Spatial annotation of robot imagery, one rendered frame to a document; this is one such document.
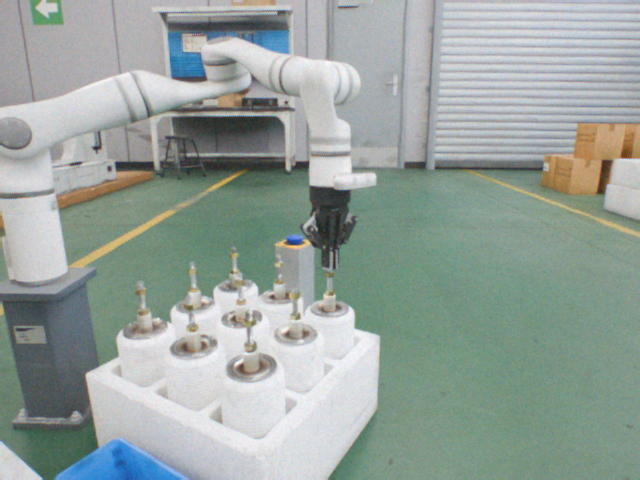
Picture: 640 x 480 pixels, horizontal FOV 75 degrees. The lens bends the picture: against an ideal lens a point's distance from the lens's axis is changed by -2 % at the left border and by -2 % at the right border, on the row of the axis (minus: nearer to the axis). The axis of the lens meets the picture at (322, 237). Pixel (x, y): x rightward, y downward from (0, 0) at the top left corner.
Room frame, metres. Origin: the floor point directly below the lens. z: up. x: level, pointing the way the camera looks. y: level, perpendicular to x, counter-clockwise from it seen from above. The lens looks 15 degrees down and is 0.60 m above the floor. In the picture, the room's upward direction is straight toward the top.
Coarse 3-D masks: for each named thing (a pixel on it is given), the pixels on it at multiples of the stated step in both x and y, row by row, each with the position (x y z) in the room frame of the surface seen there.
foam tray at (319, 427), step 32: (352, 352) 0.72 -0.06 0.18; (96, 384) 0.63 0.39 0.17; (128, 384) 0.61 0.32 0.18; (160, 384) 0.61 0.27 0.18; (320, 384) 0.62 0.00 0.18; (352, 384) 0.68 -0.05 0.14; (96, 416) 0.64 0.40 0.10; (128, 416) 0.59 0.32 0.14; (160, 416) 0.55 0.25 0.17; (192, 416) 0.54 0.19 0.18; (288, 416) 0.54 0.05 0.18; (320, 416) 0.58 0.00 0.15; (352, 416) 0.68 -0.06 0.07; (160, 448) 0.55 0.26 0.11; (192, 448) 0.52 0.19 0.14; (224, 448) 0.48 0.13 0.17; (256, 448) 0.47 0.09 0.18; (288, 448) 0.50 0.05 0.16; (320, 448) 0.58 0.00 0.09
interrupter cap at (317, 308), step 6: (336, 300) 0.79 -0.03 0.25; (312, 306) 0.76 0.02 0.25; (318, 306) 0.77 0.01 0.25; (336, 306) 0.77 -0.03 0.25; (342, 306) 0.76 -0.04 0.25; (312, 312) 0.74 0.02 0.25; (318, 312) 0.74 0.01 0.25; (324, 312) 0.74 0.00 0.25; (330, 312) 0.74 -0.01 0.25; (336, 312) 0.74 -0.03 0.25; (342, 312) 0.74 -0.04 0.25
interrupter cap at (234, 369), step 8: (232, 360) 0.57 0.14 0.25; (240, 360) 0.57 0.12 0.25; (264, 360) 0.57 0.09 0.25; (272, 360) 0.57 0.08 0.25; (232, 368) 0.55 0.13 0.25; (240, 368) 0.55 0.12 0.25; (264, 368) 0.55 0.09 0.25; (272, 368) 0.55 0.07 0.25; (232, 376) 0.53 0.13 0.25; (240, 376) 0.53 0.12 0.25; (248, 376) 0.53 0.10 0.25; (256, 376) 0.53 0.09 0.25; (264, 376) 0.53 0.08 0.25
